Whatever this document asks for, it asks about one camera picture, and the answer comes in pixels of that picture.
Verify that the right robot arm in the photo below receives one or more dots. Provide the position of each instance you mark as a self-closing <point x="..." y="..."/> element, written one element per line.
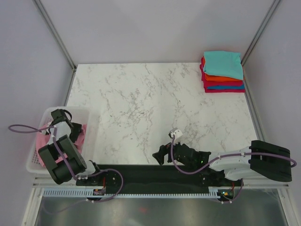
<point x="259" y="160"/>

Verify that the crimson folded t-shirt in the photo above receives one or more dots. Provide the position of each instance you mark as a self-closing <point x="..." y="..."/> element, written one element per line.
<point x="223" y="91"/>
<point x="201" y="68"/>

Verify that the left aluminium frame post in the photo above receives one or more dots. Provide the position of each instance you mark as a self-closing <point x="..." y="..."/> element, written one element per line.
<point x="50" y="25"/>

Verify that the crimson folded t-shirt upper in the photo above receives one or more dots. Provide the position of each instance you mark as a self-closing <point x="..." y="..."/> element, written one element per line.
<point x="201" y="68"/>

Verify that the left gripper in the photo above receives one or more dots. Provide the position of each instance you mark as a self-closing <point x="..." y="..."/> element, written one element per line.
<point x="76" y="129"/>

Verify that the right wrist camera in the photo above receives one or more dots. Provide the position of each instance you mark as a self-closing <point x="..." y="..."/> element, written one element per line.
<point x="175" y="134"/>

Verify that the crimson folded t-shirt bottom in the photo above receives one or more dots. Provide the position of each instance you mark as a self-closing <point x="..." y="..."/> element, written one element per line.
<point x="223" y="91"/>

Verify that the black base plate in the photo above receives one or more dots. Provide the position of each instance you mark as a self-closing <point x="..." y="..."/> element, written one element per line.
<point x="166" y="178"/>

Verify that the aluminium frame post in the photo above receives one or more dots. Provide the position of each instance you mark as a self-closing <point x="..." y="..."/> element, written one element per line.
<point x="50" y="25"/>
<point x="265" y="22"/>

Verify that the white cable duct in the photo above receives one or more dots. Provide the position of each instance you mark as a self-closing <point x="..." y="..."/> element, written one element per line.
<point x="100" y="193"/>

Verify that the right aluminium frame post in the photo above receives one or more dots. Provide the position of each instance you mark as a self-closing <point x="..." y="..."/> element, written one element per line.
<point x="265" y="22"/>

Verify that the blue folded t-shirt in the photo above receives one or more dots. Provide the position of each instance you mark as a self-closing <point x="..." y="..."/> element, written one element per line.
<point x="226" y="87"/>

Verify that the teal folded t-shirt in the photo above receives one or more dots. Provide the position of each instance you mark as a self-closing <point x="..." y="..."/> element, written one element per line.
<point x="223" y="63"/>

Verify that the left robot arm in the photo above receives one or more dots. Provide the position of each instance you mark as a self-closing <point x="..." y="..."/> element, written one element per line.
<point x="61" y="147"/>

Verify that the white plastic basket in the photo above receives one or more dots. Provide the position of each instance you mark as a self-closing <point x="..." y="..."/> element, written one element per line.
<point x="80" y="115"/>

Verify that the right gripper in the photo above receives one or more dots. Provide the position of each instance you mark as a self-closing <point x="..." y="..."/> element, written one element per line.
<point x="163" y="150"/>

